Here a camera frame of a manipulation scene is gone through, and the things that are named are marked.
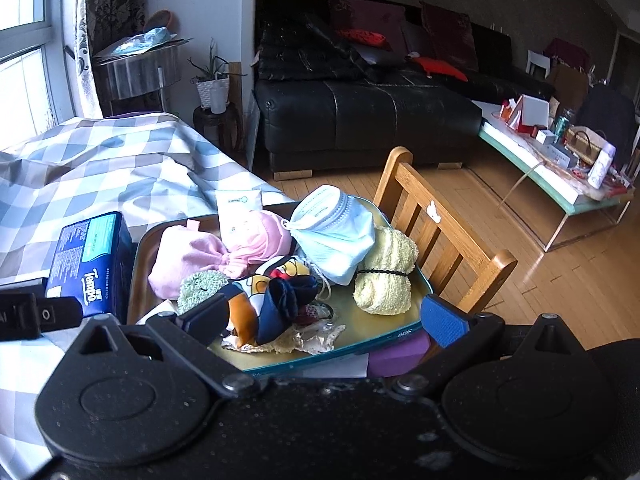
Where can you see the leaning glass panel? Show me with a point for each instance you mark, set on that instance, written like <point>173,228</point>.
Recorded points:
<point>254,132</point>

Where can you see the light pink cloth pouch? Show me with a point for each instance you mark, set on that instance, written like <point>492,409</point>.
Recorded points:
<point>185,260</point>

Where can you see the small floral scrunchie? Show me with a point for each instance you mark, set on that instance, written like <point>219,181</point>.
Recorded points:
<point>315,314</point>

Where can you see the patterned curtain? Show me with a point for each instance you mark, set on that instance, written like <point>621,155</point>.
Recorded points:
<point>110,0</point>

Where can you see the small white carton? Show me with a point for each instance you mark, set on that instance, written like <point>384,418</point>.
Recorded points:
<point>562,155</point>

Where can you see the crinkly beige wrapper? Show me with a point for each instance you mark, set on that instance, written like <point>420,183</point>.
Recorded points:
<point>310,340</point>

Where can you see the wicker basket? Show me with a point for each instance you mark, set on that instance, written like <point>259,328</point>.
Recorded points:
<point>585,147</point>

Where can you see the checkered tablecloth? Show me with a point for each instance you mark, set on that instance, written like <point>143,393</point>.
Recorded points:
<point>100,170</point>

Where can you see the small white packet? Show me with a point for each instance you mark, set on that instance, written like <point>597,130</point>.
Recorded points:
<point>232,210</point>

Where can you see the blue tissue pack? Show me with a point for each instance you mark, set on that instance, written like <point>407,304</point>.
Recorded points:
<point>90,260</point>

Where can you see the light blue face mask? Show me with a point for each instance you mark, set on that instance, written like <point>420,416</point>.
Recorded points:
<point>335,240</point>

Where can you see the white cup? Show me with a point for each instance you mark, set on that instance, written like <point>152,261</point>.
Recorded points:
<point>219,99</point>

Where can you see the dark maroon pillow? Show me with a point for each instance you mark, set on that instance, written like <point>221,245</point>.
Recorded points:
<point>367,15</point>
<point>450,35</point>

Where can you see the black leather sofa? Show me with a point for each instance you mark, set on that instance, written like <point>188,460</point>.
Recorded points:
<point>375,110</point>

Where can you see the wooden chair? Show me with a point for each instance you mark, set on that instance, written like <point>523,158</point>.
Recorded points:
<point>450,240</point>

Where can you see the window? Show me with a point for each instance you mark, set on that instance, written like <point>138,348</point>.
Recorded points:
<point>25,75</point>

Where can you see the potted plant white pot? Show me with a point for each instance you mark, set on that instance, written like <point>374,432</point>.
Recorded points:
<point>210,90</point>

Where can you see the gold metal tray teal rim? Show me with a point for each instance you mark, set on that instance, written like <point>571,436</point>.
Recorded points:
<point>360,327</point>

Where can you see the light blue plastic bag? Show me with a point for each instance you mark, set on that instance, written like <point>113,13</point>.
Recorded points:
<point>150,37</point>

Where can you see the white paper sheet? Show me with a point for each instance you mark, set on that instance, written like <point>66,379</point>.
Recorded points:
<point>340,367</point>

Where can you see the white box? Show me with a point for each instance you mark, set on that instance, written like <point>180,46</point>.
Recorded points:
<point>534,110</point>

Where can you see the brown paper bag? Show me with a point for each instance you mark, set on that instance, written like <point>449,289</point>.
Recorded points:
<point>570,87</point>

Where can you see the round metal side table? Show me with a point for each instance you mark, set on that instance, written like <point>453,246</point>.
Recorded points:
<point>135,70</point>

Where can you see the green loopy scrubber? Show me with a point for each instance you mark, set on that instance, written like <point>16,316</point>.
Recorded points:
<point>200,285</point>

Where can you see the brown bowl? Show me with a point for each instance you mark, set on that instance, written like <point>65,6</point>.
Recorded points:
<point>159,20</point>

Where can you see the dark red gift bag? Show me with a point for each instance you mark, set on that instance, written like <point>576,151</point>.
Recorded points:
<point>567,52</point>

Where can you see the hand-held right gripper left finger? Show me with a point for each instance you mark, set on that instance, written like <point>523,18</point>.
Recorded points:
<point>205,317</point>

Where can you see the black quilted jacket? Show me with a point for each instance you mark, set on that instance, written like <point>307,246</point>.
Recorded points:
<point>310,50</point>

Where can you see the white bottle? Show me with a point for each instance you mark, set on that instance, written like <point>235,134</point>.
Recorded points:
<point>601,165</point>

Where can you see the red gift box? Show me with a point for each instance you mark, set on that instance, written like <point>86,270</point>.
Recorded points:
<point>511,112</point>

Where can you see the pink soft hat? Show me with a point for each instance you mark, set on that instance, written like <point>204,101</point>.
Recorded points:
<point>260,242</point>

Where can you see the green can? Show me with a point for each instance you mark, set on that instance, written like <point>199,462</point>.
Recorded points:
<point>562,126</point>

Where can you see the red cushion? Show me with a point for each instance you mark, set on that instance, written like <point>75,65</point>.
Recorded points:
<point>440,67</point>
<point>361,39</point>

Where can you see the navy blue cloth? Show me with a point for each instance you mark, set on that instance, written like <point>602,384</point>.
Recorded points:
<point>285,305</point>

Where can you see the colourful printed cloth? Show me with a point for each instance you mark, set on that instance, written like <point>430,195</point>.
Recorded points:
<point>240,310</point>

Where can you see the glass coffee table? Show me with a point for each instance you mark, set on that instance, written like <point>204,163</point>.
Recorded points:
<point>530,165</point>

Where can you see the yellow towel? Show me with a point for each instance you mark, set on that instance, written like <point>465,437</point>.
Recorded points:
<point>385,295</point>

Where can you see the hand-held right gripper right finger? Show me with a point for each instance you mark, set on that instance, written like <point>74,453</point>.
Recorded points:
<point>442,325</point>

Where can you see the dark round wooden stool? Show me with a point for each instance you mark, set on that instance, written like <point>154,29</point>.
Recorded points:
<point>215,120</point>

